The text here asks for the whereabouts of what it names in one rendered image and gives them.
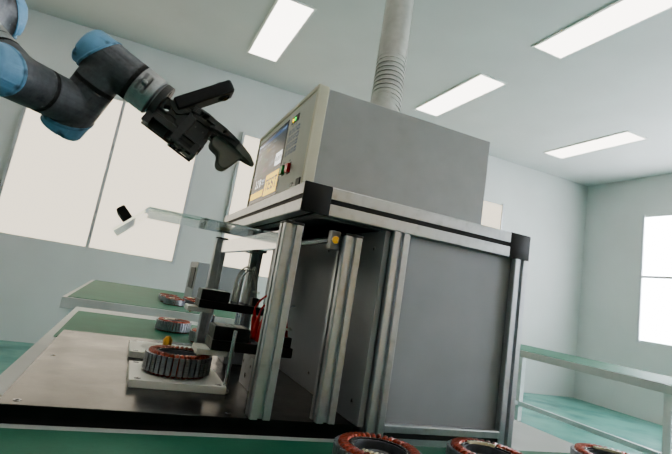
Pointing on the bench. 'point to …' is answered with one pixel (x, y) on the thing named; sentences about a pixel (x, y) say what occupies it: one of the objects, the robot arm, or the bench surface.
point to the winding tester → (381, 155)
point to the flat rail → (250, 243)
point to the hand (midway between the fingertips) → (250, 158)
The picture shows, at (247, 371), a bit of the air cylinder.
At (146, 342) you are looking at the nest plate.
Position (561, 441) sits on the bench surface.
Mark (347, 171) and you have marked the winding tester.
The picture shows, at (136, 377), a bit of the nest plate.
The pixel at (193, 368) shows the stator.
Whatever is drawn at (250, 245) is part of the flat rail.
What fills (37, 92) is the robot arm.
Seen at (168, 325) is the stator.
